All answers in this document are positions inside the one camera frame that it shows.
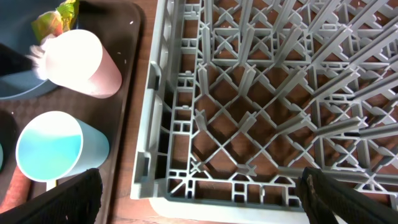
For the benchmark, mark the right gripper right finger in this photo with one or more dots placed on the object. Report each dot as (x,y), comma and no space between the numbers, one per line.
(324,199)

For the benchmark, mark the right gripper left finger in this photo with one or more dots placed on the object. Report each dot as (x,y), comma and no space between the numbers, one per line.
(77,200)

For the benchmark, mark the light blue cup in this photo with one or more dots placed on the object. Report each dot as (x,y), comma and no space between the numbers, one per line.
(55,145)

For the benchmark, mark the pink cup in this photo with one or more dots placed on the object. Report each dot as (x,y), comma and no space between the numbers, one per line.
(78,60)

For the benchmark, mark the green yellow snack wrapper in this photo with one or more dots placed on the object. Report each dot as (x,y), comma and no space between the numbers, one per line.
(56,22)

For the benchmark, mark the dark blue plate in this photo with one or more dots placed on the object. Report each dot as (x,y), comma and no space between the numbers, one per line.
(21,51)

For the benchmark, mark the grey dishwasher rack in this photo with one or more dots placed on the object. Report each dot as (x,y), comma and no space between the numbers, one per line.
(242,96)

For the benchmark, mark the carrot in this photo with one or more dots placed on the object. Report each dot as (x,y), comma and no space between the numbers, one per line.
(17,191)

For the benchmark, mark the brown serving tray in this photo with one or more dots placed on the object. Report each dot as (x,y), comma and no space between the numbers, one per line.
(117,24)

